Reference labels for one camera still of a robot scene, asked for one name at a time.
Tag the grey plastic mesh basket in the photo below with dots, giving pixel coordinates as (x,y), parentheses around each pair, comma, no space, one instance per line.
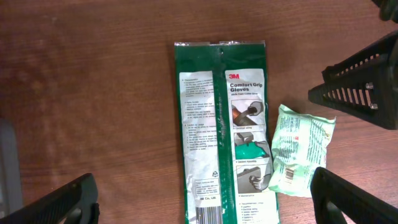
(11,191)

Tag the light green wipes pack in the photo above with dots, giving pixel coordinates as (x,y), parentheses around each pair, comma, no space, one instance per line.
(299,146)

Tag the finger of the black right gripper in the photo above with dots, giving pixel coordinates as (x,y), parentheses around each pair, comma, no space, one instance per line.
(369,94)

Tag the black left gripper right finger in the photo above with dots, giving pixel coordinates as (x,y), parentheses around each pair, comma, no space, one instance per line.
(335,198)

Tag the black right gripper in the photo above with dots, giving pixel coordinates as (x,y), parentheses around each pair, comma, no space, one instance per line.
(387,12)

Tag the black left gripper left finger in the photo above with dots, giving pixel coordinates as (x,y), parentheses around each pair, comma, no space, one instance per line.
(75,202)

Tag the green glove package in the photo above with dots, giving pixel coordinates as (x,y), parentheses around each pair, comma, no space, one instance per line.
(223,115)

